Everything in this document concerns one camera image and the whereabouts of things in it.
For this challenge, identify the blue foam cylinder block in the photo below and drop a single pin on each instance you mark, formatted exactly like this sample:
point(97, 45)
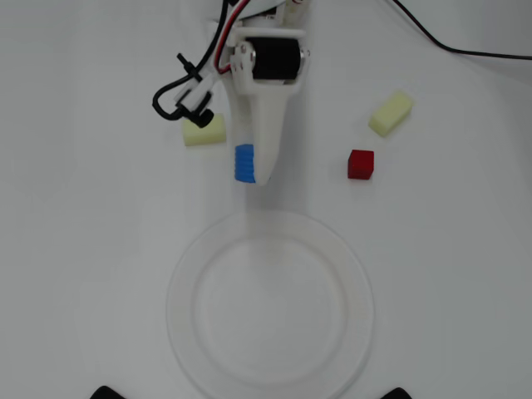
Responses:
point(245, 164)

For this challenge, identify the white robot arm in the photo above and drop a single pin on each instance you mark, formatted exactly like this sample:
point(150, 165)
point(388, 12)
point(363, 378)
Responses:
point(270, 10)

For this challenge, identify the red foam cube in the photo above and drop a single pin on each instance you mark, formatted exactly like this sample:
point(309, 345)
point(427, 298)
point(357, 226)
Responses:
point(360, 164)

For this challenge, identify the black stand foot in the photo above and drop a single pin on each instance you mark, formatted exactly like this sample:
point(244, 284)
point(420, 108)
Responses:
point(400, 394)
point(106, 393)

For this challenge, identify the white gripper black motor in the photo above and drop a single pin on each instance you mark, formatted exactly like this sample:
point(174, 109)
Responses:
point(276, 62)

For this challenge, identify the small black white wrist camera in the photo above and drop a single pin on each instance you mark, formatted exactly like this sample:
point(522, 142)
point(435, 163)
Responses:
point(195, 97)

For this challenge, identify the pale yellow foam block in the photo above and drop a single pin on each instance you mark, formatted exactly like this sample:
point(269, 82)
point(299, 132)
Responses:
point(205, 134)
point(391, 113)

